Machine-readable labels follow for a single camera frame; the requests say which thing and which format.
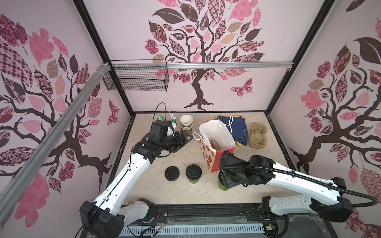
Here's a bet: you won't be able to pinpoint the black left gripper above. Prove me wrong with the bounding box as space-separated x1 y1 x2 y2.
160 130 193 153

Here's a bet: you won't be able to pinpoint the green paper coffee cup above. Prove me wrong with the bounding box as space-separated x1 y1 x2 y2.
218 182 229 191
189 179 199 184

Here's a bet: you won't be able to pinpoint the brown pulp cup carrier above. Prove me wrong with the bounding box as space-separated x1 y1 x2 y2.
209 138 220 150

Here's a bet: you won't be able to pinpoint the red white paper takeout bag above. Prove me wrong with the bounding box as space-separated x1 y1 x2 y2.
193 119 236 173

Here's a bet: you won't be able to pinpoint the black plastic cup lid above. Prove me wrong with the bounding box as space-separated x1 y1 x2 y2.
186 164 202 179

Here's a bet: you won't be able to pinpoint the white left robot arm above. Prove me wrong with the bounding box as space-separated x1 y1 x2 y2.
79 121 193 238

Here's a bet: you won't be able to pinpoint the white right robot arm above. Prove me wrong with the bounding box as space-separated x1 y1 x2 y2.
219 151 379 223

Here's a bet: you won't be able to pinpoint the stack of green paper cups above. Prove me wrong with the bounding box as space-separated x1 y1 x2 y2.
180 115 193 134

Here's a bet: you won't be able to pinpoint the stack of black cup lids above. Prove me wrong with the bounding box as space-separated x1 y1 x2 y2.
164 166 180 181

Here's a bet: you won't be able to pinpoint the brown pulp cup carriers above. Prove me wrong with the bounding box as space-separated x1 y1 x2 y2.
249 122 267 150

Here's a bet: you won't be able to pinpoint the navy blue paper bags stack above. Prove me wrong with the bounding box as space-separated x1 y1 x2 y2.
217 116 249 146

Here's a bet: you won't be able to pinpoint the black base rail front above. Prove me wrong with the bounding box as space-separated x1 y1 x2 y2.
127 203 338 238

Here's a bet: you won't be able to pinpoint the black wire mesh basket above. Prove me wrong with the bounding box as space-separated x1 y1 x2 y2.
103 59 169 92

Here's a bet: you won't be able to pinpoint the aluminium horizontal rail back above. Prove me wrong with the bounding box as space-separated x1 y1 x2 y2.
111 60 294 69

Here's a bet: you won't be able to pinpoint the white slotted cable duct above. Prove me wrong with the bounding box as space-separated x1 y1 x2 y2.
119 224 265 238

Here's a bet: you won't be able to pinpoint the black vertical frame post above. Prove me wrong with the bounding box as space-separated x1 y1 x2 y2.
73 0 135 117

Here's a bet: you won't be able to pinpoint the aluminium diagonal rail left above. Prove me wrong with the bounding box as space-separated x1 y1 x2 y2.
1 62 111 222

